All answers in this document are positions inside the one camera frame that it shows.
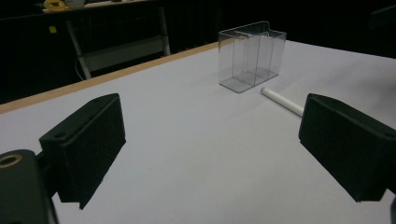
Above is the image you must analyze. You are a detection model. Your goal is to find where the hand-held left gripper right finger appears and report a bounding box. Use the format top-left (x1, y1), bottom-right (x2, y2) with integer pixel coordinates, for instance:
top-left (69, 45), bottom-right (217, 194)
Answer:
top-left (298, 92), bottom-right (396, 203)

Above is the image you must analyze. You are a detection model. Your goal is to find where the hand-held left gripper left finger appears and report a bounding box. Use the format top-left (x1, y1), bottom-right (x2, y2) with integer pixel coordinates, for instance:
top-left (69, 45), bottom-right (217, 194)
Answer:
top-left (38, 92), bottom-right (127, 210)

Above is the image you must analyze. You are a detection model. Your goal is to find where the white pen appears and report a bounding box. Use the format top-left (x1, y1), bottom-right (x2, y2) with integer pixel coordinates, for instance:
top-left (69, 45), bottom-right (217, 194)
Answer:
top-left (260, 86), bottom-right (304, 119)

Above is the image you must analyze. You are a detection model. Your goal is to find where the clear plastic divided organizer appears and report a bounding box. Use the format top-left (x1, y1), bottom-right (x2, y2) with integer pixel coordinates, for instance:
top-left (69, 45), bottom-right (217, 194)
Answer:
top-left (218, 21), bottom-right (288, 94)

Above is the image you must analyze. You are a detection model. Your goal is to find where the wooden table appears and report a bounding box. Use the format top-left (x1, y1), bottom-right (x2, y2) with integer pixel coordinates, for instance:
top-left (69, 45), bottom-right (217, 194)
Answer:
top-left (0, 41), bottom-right (219, 115)

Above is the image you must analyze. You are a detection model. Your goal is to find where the white table mat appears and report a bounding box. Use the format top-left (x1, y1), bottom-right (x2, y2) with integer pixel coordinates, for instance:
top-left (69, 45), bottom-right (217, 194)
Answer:
top-left (0, 40), bottom-right (396, 224)

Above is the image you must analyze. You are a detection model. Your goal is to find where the yellow object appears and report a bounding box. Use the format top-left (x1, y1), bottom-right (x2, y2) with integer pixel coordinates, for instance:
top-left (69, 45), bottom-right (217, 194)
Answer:
top-left (43, 0), bottom-right (68, 12)

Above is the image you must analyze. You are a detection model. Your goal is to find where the white cable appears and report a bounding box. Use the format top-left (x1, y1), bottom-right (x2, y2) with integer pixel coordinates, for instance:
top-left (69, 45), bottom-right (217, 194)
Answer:
top-left (74, 57), bottom-right (86, 80)

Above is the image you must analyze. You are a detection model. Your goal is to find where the white metal desk frame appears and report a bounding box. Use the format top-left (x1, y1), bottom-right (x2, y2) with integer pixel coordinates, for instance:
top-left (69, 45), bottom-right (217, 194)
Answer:
top-left (41, 0), bottom-right (172, 80)

